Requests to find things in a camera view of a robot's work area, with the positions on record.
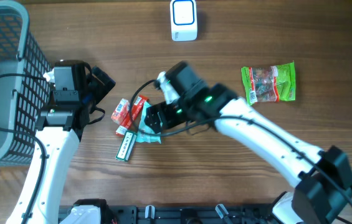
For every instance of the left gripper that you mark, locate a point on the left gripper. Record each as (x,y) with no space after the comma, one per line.
(101,90)

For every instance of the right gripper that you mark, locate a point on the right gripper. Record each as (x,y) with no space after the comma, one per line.
(156,109)

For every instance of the teal wipes pack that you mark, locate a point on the teal wipes pack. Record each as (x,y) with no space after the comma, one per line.
(146,136)

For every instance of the red tissue pack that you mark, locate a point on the red tissue pack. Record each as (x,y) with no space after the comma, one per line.
(120,111)

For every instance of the green white gum pack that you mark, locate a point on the green white gum pack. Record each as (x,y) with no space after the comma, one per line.
(126,146)

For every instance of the green gummy candy bag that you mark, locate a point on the green gummy candy bag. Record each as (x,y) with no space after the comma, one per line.
(269,84)

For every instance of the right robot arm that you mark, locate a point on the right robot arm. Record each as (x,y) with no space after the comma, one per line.
(321,179)

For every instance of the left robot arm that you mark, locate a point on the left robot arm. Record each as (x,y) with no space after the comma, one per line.
(59,129)

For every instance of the grey plastic mesh basket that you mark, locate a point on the grey plastic mesh basket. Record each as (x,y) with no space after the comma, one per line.
(22,92)

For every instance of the black mounting rail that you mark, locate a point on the black mounting rail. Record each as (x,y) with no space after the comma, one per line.
(245,214)

